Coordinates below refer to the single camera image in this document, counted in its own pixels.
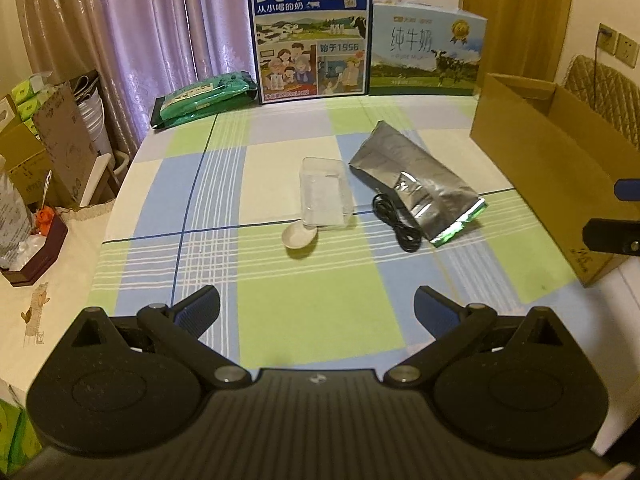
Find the brown cardboard side boxes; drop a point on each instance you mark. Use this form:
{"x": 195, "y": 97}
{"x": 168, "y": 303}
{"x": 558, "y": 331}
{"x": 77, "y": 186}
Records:
{"x": 52, "y": 160}

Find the blue cartoon milk carton box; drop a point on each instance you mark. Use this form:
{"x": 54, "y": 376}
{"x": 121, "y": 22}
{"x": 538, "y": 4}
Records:
{"x": 311, "y": 49}

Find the wall power socket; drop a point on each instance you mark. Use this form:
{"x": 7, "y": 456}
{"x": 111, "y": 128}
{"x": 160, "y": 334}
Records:
{"x": 612, "y": 42}

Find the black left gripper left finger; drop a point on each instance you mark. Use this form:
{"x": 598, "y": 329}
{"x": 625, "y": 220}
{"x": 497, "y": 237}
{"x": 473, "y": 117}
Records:
{"x": 116, "y": 385}

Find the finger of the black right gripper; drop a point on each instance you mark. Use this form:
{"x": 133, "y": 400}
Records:
{"x": 621, "y": 237}
{"x": 627, "y": 190}

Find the green wet wipes pack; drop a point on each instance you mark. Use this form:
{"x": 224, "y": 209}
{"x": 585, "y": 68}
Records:
{"x": 204, "y": 98}

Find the white plastic bag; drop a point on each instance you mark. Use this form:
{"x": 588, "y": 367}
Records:
{"x": 16, "y": 225}

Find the silver foil pouch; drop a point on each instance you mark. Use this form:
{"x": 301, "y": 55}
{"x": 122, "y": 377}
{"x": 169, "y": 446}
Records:
{"x": 438, "y": 202}

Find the purple curtain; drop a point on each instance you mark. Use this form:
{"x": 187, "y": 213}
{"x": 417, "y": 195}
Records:
{"x": 141, "y": 49}

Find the clear plastic case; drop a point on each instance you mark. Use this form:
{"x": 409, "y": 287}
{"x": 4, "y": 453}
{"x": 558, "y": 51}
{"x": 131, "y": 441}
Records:
{"x": 325, "y": 195}

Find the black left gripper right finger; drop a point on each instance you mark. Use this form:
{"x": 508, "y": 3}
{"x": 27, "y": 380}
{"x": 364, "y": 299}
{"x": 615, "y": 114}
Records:
{"x": 509, "y": 384}

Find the small white plastic spoon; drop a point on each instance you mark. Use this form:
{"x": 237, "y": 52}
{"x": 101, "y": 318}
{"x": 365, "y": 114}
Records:
{"x": 298, "y": 235}

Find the checked tablecloth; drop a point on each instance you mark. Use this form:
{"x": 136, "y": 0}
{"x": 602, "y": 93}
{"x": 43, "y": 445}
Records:
{"x": 206, "y": 204}

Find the light blue milk gift box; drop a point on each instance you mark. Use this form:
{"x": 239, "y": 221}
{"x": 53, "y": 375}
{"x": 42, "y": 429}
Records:
{"x": 421, "y": 49}

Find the brown cardboard box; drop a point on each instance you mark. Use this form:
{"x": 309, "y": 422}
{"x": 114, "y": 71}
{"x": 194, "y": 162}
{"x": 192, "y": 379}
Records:
{"x": 562, "y": 157}

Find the dark wooden tray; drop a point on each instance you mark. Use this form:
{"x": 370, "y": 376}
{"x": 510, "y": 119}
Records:
{"x": 44, "y": 257}

